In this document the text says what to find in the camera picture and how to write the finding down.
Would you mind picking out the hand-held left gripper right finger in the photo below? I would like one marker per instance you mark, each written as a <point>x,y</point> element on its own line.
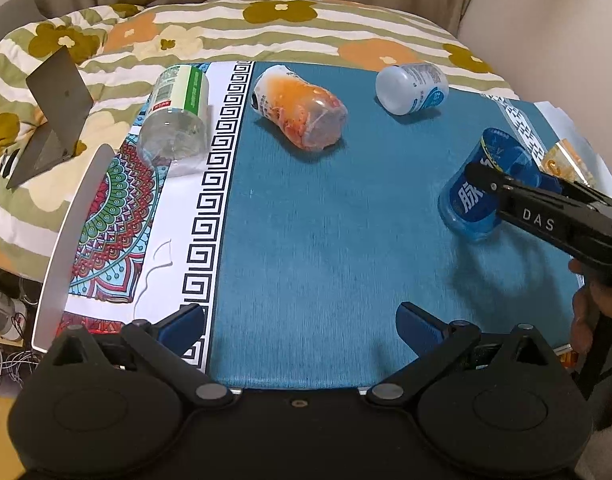
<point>416,326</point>

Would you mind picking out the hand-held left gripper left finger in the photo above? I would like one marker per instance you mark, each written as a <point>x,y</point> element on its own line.
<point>185,321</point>

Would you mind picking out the clear bottle with green label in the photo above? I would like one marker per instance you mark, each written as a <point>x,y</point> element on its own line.
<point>178,110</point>

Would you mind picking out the blue plastic bottle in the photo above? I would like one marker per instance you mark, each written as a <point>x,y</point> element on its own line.
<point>465,207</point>

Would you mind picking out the small orange packet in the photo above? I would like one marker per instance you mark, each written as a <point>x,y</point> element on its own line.
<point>568,357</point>

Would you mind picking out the grey laptop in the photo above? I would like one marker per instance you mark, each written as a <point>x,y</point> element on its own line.
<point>58,92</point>

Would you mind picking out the teal patterned tablecloth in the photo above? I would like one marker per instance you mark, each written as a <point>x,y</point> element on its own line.
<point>326,240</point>

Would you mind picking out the orange plastic bottle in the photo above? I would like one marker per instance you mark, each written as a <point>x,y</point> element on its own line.
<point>301,107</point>

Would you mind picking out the white and blue bottle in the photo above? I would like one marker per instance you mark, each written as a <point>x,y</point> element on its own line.
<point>410,89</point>

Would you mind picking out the person's right hand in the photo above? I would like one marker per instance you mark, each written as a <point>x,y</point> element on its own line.
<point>583,310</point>

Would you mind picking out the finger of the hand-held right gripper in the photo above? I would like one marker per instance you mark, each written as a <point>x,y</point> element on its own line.
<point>485,176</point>
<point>553,182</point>

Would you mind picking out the floral striped blanket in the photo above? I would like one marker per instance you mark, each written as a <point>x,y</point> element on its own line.
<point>296,27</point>

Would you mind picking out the yellow snack packet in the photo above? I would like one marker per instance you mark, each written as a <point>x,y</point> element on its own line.
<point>568,160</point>

